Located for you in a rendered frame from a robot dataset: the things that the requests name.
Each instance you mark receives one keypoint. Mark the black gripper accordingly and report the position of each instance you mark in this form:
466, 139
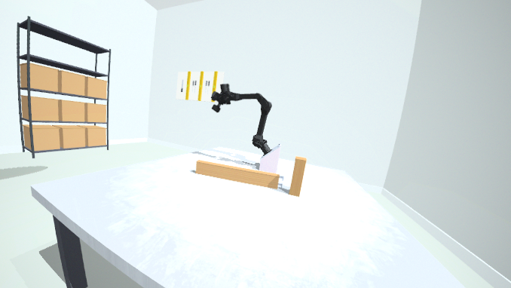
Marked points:
217, 107

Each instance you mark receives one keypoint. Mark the light wooden board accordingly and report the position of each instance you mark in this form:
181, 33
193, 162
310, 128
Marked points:
239, 174

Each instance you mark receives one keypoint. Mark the wooden post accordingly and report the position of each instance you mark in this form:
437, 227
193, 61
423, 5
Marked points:
297, 177

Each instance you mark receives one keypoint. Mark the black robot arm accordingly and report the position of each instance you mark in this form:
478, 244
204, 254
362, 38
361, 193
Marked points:
257, 139

